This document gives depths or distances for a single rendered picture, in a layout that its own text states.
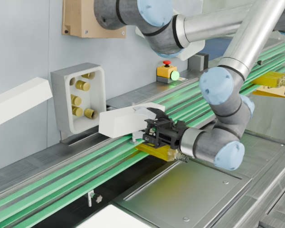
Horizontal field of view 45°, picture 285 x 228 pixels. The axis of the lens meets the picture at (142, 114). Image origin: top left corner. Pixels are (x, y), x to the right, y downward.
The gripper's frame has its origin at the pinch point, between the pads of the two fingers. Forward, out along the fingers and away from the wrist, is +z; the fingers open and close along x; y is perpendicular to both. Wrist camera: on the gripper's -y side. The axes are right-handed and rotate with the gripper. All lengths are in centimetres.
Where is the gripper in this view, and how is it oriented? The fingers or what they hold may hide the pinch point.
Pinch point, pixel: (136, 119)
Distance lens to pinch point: 106.6
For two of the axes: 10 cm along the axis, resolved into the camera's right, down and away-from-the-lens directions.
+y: -6.4, 1.5, -7.5
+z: -7.6, -2.5, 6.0
